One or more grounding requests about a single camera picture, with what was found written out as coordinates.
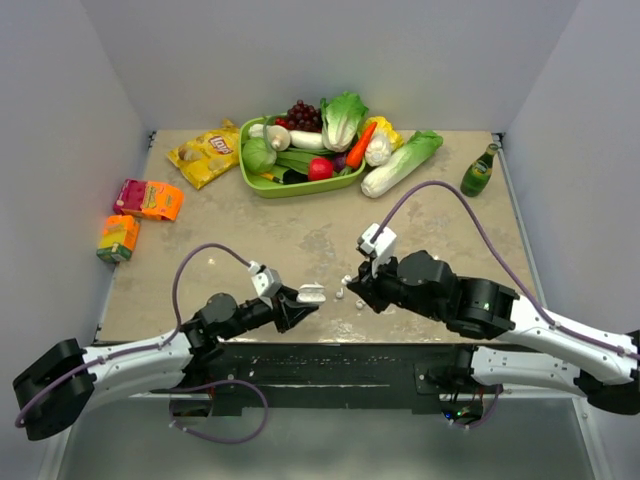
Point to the round green cabbage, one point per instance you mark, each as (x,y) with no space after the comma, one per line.
(257,157)

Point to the green lettuce head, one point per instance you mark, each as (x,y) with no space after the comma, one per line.
(341,118)

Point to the purple grapes bunch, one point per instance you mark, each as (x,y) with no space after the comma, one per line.
(304,117)

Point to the yellow Lays chips bag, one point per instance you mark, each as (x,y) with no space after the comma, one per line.
(208,156)

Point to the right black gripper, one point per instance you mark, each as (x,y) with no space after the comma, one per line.
(367,286)

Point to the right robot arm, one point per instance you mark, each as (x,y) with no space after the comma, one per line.
(514,342)

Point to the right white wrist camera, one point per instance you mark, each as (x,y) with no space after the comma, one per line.
(377,246)

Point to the green glass bottle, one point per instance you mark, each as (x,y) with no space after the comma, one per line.
(479,173)

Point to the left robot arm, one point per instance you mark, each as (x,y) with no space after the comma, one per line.
(68,380)

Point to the white daikon radish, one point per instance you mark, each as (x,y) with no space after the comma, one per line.
(306,140)

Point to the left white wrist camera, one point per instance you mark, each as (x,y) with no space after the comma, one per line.
(266,282)

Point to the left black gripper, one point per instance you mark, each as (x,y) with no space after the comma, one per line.
(288,309)

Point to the dark green leafy vegetable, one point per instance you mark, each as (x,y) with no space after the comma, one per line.
(297,161)

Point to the orange green juice box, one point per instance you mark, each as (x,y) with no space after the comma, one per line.
(118,240)

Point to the pink orange snack pack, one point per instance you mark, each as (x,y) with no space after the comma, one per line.
(148,200)

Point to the orange carrot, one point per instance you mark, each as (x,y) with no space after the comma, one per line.
(356,154)

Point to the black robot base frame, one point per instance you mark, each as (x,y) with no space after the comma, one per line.
(421,378)

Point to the beige mushroom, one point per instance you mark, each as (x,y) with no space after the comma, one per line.
(277,137)

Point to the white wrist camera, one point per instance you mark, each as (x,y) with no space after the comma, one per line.
(266,282)
(377,246)

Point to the green plastic tray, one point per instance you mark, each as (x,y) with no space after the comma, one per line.
(271,190)

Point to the purple onion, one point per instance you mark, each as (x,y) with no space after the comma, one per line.
(339,162)

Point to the large napa cabbage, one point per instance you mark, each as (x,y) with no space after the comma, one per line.
(420,147)

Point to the white oval charging case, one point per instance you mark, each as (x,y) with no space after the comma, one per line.
(311,293)

